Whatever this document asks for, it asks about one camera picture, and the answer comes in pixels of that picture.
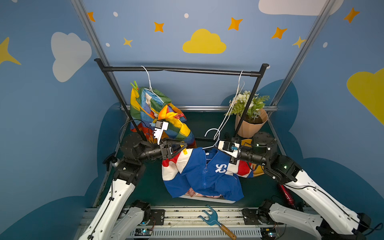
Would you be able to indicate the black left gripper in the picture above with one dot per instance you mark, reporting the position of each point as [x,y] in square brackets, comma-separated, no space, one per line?
[166,149]

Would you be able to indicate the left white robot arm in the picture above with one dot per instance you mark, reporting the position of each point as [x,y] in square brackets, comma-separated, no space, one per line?
[106,225]

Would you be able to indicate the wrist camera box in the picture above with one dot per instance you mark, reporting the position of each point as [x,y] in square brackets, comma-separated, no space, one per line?
[159,128]
[226,146]

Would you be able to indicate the yellow plastic tray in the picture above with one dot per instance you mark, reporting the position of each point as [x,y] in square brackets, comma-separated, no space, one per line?
[255,170]

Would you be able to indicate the blue garden fork tool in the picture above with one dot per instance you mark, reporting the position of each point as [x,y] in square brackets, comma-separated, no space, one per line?
[213,220]

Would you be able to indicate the black clothes rack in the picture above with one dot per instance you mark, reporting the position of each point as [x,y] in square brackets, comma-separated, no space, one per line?
[115,87]

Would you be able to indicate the rainbow striped jacket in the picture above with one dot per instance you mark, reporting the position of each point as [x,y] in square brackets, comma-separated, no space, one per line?
[145,114]

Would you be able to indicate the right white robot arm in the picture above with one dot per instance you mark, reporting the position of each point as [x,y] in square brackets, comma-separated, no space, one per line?
[332,221]

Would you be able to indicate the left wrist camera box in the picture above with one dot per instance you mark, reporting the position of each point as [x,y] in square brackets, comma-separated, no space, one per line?
[159,128]

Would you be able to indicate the white hanger rainbow jacket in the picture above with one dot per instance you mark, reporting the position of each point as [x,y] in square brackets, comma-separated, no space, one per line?
[152,93]

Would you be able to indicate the white plastic laundry basket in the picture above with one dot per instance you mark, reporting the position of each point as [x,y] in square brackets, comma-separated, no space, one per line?
[204,198]

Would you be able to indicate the pink clothespin rainbow jacket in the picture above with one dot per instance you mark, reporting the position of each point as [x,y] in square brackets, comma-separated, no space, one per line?
[179,116]

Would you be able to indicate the blue red white jacket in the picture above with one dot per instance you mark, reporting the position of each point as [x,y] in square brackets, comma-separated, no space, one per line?
[204,173]

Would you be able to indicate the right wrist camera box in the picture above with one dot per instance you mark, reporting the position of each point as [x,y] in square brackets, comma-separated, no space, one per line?
[226,146]

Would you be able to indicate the green clothespin rainbow jacket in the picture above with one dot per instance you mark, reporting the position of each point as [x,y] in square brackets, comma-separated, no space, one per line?
[135,86]

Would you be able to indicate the white wire hanger pink jacket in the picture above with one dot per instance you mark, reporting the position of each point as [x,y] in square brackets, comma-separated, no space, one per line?
[232,103]

